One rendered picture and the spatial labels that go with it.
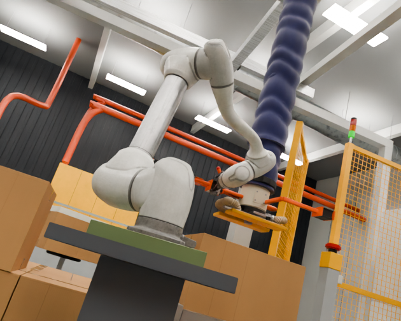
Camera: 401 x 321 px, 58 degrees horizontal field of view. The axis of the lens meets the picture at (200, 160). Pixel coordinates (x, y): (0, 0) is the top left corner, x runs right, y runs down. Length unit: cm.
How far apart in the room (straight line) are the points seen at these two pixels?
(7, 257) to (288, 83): 179
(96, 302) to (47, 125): 1192
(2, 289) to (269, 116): 162
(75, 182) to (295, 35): 742
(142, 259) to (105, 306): 20
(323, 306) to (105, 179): 104
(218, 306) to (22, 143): 1132
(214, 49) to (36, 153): 1139
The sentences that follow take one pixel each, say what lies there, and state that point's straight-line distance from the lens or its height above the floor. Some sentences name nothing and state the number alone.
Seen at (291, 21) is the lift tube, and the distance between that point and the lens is 265.
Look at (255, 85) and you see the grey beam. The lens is 460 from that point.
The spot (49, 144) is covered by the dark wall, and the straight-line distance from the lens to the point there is 1271.
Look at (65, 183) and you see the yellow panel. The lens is 920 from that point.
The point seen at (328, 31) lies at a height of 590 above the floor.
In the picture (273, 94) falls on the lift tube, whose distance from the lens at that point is 232.
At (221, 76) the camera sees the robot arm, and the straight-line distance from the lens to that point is 151.
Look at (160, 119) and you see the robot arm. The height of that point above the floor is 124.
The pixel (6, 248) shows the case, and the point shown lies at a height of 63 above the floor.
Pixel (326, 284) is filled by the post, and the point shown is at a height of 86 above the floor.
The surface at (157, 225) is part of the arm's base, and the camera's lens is 113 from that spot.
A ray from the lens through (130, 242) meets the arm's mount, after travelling 107.
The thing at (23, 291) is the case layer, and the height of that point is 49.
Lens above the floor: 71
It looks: 18 degrees up
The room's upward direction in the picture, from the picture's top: 17 degrees clockwise
